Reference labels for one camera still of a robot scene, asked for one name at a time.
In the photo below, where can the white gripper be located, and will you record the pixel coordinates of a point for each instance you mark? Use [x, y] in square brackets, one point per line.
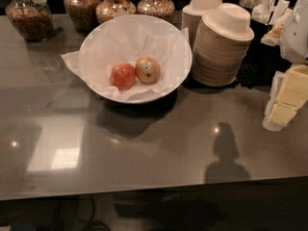
[296, 36]

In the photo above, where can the yellow-red apple with sticker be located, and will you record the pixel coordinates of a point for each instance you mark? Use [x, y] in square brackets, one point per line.
[147, 70]

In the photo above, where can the large white bowl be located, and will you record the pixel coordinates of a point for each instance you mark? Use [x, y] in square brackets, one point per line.
[106, 42]

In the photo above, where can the red apple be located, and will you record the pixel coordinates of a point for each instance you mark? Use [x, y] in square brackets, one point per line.
[123, 76]

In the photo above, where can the black condiment organizer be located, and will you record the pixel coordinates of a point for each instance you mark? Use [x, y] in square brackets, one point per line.
[261, 61]

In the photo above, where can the white plastic cutlery bunch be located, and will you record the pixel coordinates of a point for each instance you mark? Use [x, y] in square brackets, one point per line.
[268, 11]

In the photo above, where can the front stack of paper bowls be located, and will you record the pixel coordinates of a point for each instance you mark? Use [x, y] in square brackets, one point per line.
[222, 39]

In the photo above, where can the stack of paper bowls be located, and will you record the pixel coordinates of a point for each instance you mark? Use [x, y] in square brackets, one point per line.
[222, 39]
[192, 13]

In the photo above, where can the rear stack of paper bowls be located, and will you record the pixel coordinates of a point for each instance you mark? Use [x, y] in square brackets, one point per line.
[192, 13]

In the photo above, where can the glass jar of cereal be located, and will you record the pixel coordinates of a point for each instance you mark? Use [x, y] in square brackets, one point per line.
[32, 19]
[82, 13]
[107, 9]
[163, 9]

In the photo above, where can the white paper liner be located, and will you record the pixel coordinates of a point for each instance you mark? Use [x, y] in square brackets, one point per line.
[128, 39]

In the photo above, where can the left glass jar of cereal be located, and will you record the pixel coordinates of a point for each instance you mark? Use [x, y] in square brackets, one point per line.
[32, 19]

